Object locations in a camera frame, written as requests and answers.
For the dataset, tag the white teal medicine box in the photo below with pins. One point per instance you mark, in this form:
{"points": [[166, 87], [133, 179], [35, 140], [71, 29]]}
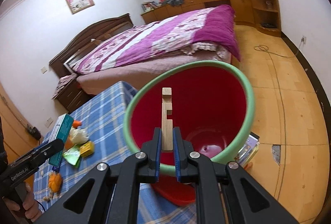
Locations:
{"points": [[60, 131]]}

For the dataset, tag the wall power socket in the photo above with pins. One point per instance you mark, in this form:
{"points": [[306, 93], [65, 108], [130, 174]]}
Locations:
{"points": [[49, 122]]}

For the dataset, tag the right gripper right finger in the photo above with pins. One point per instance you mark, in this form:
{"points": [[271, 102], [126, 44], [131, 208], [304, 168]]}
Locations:
{"points": [[224, 193]]}

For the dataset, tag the green snack packet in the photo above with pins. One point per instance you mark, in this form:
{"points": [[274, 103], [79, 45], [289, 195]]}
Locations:
{"points": [[72, 156]]}

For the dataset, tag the folded clothes on nightstand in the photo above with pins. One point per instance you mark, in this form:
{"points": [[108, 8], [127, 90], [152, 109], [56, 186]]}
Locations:
{"points": [[63, 82]]}

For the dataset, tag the long wooden low cabinet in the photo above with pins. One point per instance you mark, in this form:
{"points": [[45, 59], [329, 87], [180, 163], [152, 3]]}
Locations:
{"points": [[264, 15]]}

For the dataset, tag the peanut beside orange wrapper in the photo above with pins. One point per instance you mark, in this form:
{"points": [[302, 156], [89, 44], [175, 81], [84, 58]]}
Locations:
{"points": [[49, 197]]}

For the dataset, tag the books under bin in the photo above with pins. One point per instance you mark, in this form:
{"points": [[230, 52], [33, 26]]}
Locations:
{"points": [[248, 151]]}

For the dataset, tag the wall light switch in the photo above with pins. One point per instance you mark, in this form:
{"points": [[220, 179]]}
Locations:
{"points": [[44, 70]]}

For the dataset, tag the person's left hand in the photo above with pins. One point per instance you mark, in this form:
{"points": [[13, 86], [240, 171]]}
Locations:
{"points": [[30, 205]]}

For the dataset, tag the wooden wardrobe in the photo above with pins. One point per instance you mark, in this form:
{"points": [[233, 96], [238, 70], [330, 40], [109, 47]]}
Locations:
{"points": [[17, 140]]}

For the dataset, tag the photo frames on cabinet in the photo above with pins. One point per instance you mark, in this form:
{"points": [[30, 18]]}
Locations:
{"points": [[149, 6]]}

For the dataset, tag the purple floral quilt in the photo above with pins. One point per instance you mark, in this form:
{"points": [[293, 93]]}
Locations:
{"points": [[158, 38]]}

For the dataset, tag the small yellow box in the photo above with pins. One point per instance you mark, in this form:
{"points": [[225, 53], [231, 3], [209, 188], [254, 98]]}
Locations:
{"points": [[86, 149]]}

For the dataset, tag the dark wooden nightstand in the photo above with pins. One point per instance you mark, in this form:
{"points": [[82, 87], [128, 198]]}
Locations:
{"points": [[73, 96]]}

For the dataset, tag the wooden bed with headboard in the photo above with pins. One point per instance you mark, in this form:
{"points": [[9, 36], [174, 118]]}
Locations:
{"points": [[136, 74]]}

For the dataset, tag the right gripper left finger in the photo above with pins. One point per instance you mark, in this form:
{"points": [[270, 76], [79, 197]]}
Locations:
{"points": [[109, 194]]}

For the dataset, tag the orange mesh bag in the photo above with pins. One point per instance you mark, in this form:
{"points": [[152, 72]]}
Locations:
{"points": [[76, 124]]}

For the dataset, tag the dark clothes pile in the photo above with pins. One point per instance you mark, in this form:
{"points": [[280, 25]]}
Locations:
{"points": [[172, 3]]}

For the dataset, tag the wooden notched stick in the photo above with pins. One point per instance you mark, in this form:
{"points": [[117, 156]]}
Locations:
{"points": [[167, 124]]}

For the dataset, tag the blue plaid tablecloth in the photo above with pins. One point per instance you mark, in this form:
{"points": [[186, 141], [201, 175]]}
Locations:
{"points": [[103, 119]]}

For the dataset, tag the red bin green rim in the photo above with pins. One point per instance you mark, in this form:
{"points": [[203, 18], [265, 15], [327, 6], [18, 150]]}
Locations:
{"points": [[213, 106]]}

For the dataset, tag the cream plastic bag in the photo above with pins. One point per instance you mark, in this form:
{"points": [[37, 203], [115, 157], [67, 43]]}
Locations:
{"points": [[78, 136]]}

